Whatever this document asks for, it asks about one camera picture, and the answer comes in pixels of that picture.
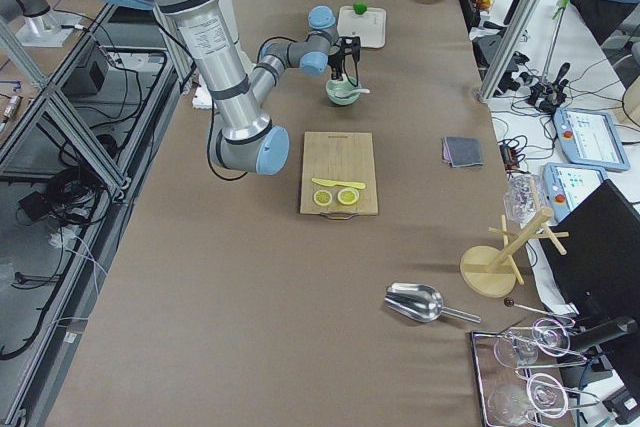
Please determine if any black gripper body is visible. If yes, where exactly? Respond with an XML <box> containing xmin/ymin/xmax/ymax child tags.
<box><xmin>328</xmin><ymin>45</ymin><xmax>347</xmax><ymax>78</ymax></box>

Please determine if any white ceramic spoon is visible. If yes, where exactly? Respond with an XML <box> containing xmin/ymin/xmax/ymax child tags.
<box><xmin>333</xmin><ymin>88</ymin><xmax>370</xmax><ymax>98</ymax></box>

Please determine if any white steamed bun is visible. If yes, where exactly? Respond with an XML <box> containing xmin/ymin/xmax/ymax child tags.
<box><xmin>333</xmin><ymin>75</ymin><xmax>352</xmax><ymax>89</ymax></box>

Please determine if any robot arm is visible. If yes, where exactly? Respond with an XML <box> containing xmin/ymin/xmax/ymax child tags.
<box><xmin>102</xmin><ymin>0</ymin><xmax>339</xmax><ymax>175</ymax></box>

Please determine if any mint green bowl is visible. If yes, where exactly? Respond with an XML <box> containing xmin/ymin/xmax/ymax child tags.
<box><xmin>325</xmin><ymin>76</ymin><xmax>361</xmax><ymax>106</ymax></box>

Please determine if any clear glass bowl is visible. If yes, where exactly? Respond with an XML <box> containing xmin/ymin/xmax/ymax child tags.
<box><xmin>503</xmin><ymin>174</ymin><xmax>549</xmax><ymax>224</ymax></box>

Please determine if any green lime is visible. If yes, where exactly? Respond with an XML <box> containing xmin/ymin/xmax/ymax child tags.
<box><xmin>353</xmin><ymin>2</ymin><xmax>367</xmax><ymax>15</ymax></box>

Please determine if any cream rabbit tray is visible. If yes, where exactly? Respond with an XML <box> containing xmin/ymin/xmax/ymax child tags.
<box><xmin>337</xmin><ymin>6</ymin><xmax>387</xmax><ymax>49</ymax></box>

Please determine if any bamboo cutting board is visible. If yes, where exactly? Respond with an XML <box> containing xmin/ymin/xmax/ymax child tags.
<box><xmin>299</xmin><ymin>131</ymin><xmax>379</xmax><ymax>218</ymax></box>

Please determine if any yellow plastic knife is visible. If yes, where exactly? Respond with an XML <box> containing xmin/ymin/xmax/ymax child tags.
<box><xmin>311</xmin><ymin>177</ymin><xmax>367</xmax><ymax>190</ymax></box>

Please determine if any lemon slice stack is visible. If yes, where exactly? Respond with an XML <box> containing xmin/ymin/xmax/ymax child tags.
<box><xmin>313</xmin><ymin>189</ymin><xmax>333</xmax><ymax>207</ymax></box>

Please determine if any grey folded cloth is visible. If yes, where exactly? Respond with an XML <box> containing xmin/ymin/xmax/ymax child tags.
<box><xmin>442</xmin><ymin>136</ymin><xmax>484</xmax><ymax>168</ymax></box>

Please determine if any metal scoop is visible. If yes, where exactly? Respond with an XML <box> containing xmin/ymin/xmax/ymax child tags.
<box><xmin>384</xmin><ymin>283</ymin><xmax>482</xmax><ymax>324</ymax></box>

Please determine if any wooden cup tree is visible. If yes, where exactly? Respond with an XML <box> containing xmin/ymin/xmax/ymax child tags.
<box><xmin>460</xmin><ymin>207</ymin><xmax>569</xmax><ymax>298</ymax></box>

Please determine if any lower teach pendant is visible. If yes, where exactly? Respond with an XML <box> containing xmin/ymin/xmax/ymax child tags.
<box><xmin>542</xmin><ymin>162</ymin><xmax>608</xmax><ymax>222</ymax></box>

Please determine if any teach pendant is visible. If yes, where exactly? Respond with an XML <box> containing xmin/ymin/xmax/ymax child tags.
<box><xmin>542</xmin><ymin>162</ymin><xmax>608</xmax><ymax>222</ymax></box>
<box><xmin>552</xmin><ymin>107</ymin><xmax>630</xmax><ymax>172</ymax></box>

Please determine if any upper teach pendant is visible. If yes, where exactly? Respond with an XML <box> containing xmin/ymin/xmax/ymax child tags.
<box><xmin>552</xmin><ymin>107</ymin><xmax>630</xmax><ymax>172</ymax></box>

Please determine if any black monitor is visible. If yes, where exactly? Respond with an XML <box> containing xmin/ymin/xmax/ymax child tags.
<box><xmin>541</xmin><ymin>180</ymin><xmax>639</xmax><ymax>320</ymax></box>

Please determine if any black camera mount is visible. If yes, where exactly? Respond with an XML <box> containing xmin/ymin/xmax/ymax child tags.
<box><xmin>337</xmin><ymin>36</ymin><xmax>361</xmax><ymax>66</ymax></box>

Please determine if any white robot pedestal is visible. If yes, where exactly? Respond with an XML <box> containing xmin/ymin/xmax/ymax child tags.
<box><xmin>192</xmin><ymin>0</ymin><xmax>252</xmax><ymax>110</ymax></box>

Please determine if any aluminium frame post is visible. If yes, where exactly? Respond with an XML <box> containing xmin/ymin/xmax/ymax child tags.
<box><xmin>477</xmin><ymin>0</ymin><xmax>540</xmax><ymax>104</ymax></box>

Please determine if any black wire glass rack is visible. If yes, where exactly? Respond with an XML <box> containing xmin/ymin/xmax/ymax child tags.
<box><xmin>470</xmin><ymin>317</ymin><xmax>600</xmax><ymax>426</ymax></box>

